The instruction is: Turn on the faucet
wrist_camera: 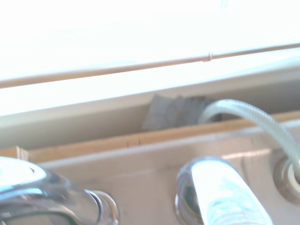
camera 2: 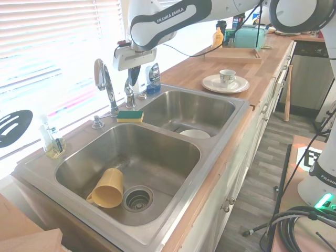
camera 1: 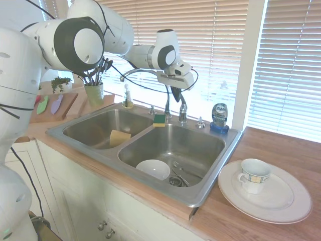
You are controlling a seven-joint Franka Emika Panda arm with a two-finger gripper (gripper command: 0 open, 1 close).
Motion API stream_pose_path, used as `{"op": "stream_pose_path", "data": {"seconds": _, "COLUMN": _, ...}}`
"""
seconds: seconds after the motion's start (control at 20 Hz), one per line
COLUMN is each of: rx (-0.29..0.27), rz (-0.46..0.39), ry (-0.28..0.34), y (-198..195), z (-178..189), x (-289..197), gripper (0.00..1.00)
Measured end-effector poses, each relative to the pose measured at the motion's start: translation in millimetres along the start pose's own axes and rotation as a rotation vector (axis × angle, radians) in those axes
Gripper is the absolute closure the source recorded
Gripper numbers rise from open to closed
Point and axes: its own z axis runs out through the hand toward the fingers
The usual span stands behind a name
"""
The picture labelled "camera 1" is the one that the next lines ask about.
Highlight narrow white window blinds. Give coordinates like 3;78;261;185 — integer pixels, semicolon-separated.
247;0;321;144

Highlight white patterned tea cup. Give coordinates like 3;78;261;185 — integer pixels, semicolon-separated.
237;158;272;194

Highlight green ceramic utensil crock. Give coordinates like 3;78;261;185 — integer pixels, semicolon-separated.
84;82;104;107

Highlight black floor power cable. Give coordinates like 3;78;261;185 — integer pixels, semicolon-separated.
10;147;45;219

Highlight purple plastic knife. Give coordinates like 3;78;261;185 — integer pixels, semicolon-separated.
51;94;64;115

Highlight white ceramic bowl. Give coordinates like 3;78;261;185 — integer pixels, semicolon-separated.
135;159;171;181

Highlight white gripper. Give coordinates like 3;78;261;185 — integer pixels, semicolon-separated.
157;69;195;103

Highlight silver table knife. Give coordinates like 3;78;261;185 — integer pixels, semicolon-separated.
172;167;191;187

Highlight small clear soap bottle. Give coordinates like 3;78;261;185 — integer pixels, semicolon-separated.
122;84;134;109

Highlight black kitchen utensils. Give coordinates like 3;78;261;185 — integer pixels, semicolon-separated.
75;57;112;86

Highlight small green potted plant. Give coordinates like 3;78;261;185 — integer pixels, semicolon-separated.
51;76;73;95

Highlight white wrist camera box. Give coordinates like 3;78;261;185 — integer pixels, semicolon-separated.
167;60;193;76

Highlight plain yellow sponge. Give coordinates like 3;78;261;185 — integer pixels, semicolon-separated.
109;130;132;148

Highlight green and yellow sponge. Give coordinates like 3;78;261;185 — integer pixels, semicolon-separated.
152;114;166;128

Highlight wooden cutting board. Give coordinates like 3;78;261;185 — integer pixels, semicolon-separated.
29;92;79;124

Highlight large white dinner plate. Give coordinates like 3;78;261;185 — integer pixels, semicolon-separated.
217;159;313;225

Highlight chrome gooseneck faucet spout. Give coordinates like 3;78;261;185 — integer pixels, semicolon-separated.
119;69;173;119

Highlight green plastic knife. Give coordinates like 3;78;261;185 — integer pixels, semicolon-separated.
36;95;49;115

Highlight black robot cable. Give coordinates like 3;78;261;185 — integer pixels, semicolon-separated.
100;57;199;95

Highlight chrome faucet handle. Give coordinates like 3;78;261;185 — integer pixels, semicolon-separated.
178;94;188;124

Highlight stainless steel double sink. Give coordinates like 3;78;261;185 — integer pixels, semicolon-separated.
46;102;243;208

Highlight wide white window blinds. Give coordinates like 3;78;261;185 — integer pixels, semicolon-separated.
95;0;249;120

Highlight white kitchen cabinet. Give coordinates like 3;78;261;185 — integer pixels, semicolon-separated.
5;139;199;241

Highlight metal sink drain opening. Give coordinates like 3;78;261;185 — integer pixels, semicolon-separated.
168;176;189;188

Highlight blue Dawn dish soap bottle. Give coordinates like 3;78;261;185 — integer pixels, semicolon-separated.
209;101;230;135

